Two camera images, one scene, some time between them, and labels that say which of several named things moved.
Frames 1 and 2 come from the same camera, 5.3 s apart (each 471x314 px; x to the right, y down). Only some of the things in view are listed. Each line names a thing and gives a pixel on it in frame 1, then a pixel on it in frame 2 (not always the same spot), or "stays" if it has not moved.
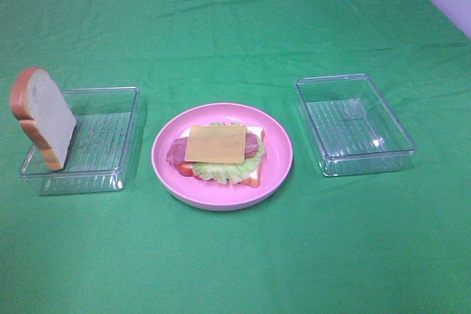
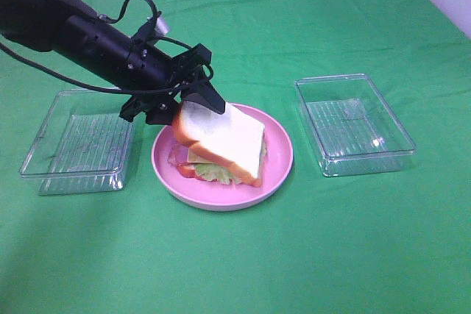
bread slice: [43, 115] to [233, 137]
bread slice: [254, 182] to [243, 168]
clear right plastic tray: [353, 131] stays
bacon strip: [176, 151] stays
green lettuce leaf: [234, 172] stays
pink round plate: [274, 167] stays
